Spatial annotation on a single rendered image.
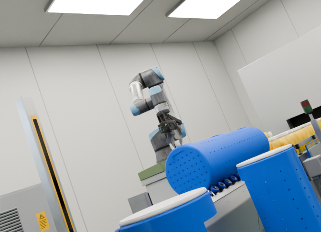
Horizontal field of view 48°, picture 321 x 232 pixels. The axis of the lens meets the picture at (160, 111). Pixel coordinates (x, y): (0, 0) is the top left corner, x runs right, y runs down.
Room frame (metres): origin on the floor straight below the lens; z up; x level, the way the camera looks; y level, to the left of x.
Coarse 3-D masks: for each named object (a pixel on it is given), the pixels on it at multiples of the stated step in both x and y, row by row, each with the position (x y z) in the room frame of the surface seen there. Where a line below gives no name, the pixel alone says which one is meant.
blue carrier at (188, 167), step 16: (240, 128) 2.58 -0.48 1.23; (256, 128) 2.56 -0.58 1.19; (192, 144) 1.91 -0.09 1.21; (208, 144) 1.97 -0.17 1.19; (224, 144) 2.06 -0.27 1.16; (240, 144) 2.20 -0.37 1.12; (256, 144) 2.37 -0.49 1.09; (176, 160) 1.94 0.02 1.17; (192, 160) 1.89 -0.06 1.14; (208, 160) 1.85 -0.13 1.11; (224, 160) 1.98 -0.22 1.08; (240, 160) 2.14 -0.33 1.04; (176, 176) 1.96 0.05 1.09; (192, 176) 1.91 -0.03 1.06; (208, 176) 1.85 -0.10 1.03; (224, 176) 1.99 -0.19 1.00; (176, 192) 1.99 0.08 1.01
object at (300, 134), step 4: (320, 120) 3.72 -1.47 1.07; (320, 124) 3.61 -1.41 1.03; (300, 128) 3.13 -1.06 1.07; (304, 128) 3.21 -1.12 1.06; (308, 128) 3.31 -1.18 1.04; (312, 128) 3.41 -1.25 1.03; (292, 132) 2.92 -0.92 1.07; (296, 132) 3.01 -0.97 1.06; (300, 132) 3.11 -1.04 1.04; (304, 132) 3.12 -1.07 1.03; (308, 132) 3.21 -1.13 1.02; (312, 132) 3.31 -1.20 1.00; (292, 136) 2.91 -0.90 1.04; (296, 136) 2.91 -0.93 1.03; (300, 136) 3.01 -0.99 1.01; (304, 136) 3.11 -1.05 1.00; (308, 136) 3.21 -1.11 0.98; (296, 140) 2.91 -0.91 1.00; (300, 140) 3.01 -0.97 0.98; (312, 140) 3.21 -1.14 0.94; (304, 144) 3.01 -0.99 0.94; (300, 148) 2.91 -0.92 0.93; (304, 148) 3.01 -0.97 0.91
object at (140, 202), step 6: (144, 192) 1.55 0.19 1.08; (132, 198) 1.58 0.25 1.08; (138, 198) 1.56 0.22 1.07; (144, 198) 1.54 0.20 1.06; (132, 204) 1.59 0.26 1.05; (138, 204) 1.57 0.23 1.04; (144, 204) 1.55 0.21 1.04; (150, 204) 1.56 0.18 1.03; (132, 210) 1.60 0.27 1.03; (138, 210) 1.58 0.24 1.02
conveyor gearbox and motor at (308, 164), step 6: (318, 156) 2.56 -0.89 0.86; (306, 162) 2.58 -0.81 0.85; (312, 162) 2.56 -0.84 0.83; (318, 162) 2.54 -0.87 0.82; (306, 168) 2.59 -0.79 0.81; (312, 168) 2.57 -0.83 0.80; (318, 168) 2.55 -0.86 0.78; (312, 174) 2.58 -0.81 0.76; (318, 174) 2.56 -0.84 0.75; (312, 180) 2.63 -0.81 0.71; (318, 180) 2.58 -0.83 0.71; (318, 186) 2.59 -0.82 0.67; (318, 192) 2.63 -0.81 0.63
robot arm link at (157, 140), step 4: (152, 132) 2.49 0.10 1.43; (156, 132) 2.48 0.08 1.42; (152, 136) 2.49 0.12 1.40; (156, 136) 2.48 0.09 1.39; (160, 136) 2.48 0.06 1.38; (164, 136) 2.48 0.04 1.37; (152, 140) 2.50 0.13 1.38; (156, 140) 2.48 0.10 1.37; (160, 140) 2.48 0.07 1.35; (164, 140) 2.49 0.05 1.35; (152, 144) 2.51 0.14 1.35; (156, 144) 2.49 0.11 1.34; (160, 144) 2.48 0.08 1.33; (164, 144) 2.49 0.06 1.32; (156, 148) 2.49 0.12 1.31
